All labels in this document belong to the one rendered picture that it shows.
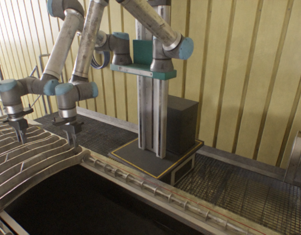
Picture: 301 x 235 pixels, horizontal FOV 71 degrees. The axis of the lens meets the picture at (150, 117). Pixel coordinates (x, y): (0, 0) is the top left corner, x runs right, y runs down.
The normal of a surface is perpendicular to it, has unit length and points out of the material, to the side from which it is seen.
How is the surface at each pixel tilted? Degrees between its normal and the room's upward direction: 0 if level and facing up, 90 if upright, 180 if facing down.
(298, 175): 89
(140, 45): 90
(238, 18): 90
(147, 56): 90
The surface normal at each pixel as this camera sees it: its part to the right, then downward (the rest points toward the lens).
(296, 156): -0.54, 0.07
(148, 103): -0.65, 0.30
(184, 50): 0.69, 0.33
